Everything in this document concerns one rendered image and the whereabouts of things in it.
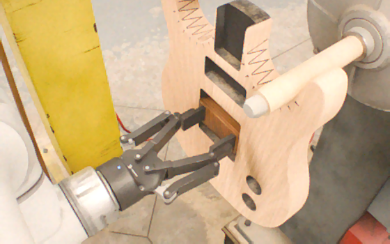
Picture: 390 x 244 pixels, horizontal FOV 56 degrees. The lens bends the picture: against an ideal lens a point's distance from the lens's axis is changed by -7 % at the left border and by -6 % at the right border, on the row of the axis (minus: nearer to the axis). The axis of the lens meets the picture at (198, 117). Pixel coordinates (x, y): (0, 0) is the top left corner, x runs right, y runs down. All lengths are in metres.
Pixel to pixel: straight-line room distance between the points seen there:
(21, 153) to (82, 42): 0.95
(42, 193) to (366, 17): 0.48
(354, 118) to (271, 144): 0.39
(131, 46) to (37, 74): 1.30
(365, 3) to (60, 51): 1.03
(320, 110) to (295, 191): 0.18
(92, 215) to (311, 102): 0.32
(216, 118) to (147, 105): 1.55
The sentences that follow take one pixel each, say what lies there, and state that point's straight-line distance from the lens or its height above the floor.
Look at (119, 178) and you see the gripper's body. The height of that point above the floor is 1.11.
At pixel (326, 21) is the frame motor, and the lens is 0.62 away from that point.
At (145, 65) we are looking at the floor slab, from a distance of 2.42.
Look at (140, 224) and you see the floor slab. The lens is 1.76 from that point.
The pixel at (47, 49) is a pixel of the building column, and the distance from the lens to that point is 1.33.
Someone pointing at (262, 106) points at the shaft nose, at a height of 1.26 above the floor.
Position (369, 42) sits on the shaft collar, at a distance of 0.56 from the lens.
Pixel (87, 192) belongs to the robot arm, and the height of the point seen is 1.12.
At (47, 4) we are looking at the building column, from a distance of 1.26.
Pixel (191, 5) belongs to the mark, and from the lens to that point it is 0.62.
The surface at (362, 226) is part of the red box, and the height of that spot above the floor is 0.62.
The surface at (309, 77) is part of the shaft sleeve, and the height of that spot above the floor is 1.26.
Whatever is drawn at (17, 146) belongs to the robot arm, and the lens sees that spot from 0.45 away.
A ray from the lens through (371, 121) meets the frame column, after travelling 0.88.
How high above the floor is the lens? 1.57
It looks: 49 degrees down
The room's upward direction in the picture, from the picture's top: straight up
